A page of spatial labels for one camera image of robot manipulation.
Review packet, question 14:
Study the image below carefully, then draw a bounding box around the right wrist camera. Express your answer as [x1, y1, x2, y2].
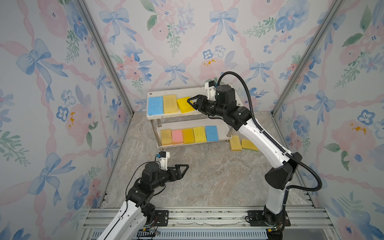
[204, 80, 217, 100]

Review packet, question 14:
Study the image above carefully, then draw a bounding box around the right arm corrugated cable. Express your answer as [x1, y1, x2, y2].
[216, 71, 323, 192]

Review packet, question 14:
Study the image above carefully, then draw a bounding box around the left aluminium frame post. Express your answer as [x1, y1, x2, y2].
[74, 0, 134, 117]

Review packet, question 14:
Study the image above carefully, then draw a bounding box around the dark yellow sponge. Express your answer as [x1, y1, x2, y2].
[241, 139, 259, 152]

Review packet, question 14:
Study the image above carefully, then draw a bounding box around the white two-tier shelf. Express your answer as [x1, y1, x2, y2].
[147, 87, 235, 149]

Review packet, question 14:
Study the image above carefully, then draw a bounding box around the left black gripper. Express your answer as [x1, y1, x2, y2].
[150, 163, 188, 192]

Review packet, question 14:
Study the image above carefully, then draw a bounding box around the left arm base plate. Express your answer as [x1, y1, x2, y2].
[146, 210, 170, 227]

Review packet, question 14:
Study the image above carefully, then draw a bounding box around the aluminium frame post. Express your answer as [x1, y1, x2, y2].
[271, 0, 345, 117]
[74, 0, 134, 117]

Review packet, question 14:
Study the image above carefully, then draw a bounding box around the bright yellow sponge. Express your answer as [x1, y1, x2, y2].
[177, 97, 195, 114]

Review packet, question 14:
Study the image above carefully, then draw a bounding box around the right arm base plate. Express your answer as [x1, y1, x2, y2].
[245, 210, 291, 228]

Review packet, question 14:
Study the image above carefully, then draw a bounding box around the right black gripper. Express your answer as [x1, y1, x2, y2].
[186, 96, 227, 121]

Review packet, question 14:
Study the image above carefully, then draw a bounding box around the right aluminium frame post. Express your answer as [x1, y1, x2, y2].
[271, 0, 345, 117]

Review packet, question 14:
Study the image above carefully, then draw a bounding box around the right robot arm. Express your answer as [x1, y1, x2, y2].
[187, 85, 297, 227]

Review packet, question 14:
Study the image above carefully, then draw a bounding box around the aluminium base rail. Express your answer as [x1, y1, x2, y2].
[78, 205, 337, 240]

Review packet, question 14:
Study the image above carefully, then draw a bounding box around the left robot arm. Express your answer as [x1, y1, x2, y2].
[98, 162, 190, 240]

